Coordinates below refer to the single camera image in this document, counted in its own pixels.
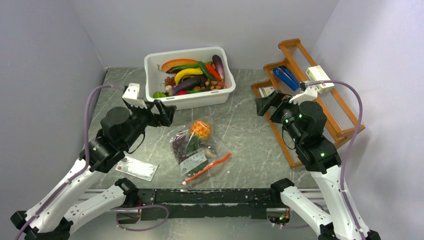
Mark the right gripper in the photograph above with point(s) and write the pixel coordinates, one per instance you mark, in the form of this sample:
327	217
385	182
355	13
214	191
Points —
262	104

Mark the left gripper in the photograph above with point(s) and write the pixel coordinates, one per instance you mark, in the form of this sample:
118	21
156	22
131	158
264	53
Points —
165	115

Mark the toy dark grapes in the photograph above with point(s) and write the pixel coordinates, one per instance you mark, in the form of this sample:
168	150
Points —
179	146

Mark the toy pineapple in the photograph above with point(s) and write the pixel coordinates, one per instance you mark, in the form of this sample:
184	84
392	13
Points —
198	134

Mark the clear zip top bag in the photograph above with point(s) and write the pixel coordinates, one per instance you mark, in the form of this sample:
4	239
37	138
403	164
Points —
196	164

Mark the toy grey fish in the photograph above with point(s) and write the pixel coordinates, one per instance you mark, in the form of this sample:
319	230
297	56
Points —
209	152

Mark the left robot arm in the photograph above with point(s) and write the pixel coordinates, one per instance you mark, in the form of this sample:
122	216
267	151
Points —
57	216

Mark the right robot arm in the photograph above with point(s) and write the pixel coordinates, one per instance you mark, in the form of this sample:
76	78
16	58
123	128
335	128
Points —
305	123

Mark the small white box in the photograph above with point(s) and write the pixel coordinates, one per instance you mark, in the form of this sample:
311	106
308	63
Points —
268	91

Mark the toy green lime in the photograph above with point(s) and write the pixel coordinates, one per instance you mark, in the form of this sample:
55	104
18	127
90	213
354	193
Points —
159	94

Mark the toy red grapes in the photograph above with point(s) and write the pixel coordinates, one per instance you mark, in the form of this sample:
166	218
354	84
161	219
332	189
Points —
170	81

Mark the blue stapler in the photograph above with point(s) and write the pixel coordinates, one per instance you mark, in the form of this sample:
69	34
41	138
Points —
287	77

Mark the wooden shelf rack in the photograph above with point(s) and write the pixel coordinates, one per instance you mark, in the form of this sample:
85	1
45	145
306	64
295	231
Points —
341	121

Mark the toy purple eggplant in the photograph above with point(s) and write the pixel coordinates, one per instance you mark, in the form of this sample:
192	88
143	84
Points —
188	84

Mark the white plastic bin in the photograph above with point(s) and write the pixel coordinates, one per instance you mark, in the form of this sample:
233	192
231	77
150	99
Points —
213	92

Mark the toy orange papaya slice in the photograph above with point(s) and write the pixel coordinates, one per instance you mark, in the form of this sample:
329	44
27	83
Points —
176	63

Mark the toy yellow banana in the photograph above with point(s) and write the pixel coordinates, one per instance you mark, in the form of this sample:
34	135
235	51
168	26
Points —
186	72

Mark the white red box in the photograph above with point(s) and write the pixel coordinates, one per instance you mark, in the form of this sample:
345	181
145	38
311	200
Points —
315	74

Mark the toy green chili pepper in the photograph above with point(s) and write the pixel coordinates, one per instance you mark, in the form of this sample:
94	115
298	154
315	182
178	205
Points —
175	70

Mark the toy red chili pepper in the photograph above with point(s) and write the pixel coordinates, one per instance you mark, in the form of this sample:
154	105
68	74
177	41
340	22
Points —
213	72

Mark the flat clear packet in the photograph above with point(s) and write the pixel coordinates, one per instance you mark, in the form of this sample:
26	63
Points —
137	168

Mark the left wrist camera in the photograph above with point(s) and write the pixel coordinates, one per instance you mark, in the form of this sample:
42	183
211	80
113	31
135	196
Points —
132	96

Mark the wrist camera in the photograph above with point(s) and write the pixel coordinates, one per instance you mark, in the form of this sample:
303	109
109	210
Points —
309	94
132	96

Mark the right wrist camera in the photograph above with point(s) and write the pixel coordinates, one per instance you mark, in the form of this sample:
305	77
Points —
309	94

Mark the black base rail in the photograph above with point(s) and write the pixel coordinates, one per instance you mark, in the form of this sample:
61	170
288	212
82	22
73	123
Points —
177	203

